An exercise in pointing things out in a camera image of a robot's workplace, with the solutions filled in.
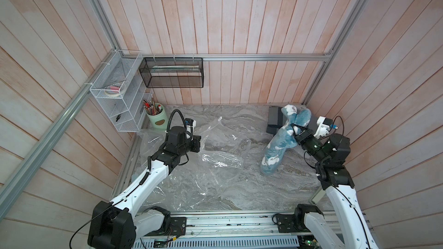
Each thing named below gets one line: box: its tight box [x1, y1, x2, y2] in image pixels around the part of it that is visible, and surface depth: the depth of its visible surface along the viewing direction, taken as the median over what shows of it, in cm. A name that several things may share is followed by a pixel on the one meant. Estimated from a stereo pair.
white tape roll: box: [104, 84, 122, 98], surface depth 75 cm
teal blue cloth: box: [260, 104, 312, 176], surface depth 71 cm
